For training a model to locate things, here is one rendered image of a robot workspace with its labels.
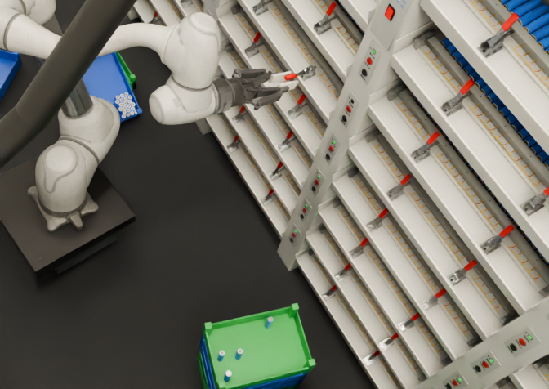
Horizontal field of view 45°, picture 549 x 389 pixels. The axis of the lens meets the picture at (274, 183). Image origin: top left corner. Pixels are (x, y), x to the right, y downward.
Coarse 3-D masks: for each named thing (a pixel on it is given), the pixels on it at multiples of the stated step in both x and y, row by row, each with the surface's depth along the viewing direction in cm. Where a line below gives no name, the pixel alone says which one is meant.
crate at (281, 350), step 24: (264, 312) 210; (288, 312) 215; (216, 336) 209; (240, 336) 211; (264, 336) 212; (288, 336) 213; (216, 360) 206; (240, 360) 207; (264, 360) 208; (288, 360) 209; (312, 360) 203; (216, 384) 198; (240, 384) 198
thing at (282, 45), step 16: (240, 0) 205; (256, 0) 203; (256, 16) 201; (272, 16) 200; (272, 32) 198; (272, 48) 201; (288, 48) 196; (288, 64) 194; (304, 64) 194; (320, 80) 191; (320, 96) 189; (320, 112) 190
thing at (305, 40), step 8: (280, 0) 199; (272, 8) 200; (280, 8) 199; (288, 16) 197; (296, 24) 196; (288, 32) 197; (296, 32) 196; (304, 32) 195; (304, 40) 194; (304, 48) 194; (312, 48) 192; (320, 56) 191; (320, 64) 191; (328, 72) 189; (336, 80) 188; (336, 88) 189; (336, 96) 188
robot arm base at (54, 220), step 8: (32, 192) 228; (88, 200) 231; (40, 208) 226; (80, 208) 227; (88, 208) 230; (96, 208) 231; (48, 216) 225; (56, 216) 224; (64, 216) 225; (72, 216) 225; (80, 216) 229; (48, 224) 224; (56, 224) 224; (64, 224) 227; (80, 224) 225
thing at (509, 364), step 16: (544, 304) 139; (528, 320) 145; (544, 320) 141; (496, 336) 158; (512, 336) 152; (544, 336) 143; (480, 352) 166; (496, 352) 160; (528, 352) 150; (544, 352) 145; (448, 368) 183; (464, 368) 176; (496, 368) 163; (512, 368) 157; (432, 384) 195; (480, 384) 172
